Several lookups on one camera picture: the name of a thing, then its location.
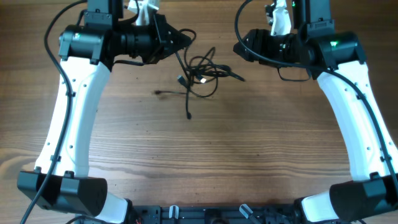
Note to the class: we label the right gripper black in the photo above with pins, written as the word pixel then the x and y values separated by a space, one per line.
pixel 259 40

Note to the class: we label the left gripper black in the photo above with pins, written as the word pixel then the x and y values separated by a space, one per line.
pixel 164 31

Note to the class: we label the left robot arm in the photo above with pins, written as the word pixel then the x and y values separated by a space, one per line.
pixel 88 50

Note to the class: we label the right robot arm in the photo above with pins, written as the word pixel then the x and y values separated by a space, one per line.
pixel 302 35

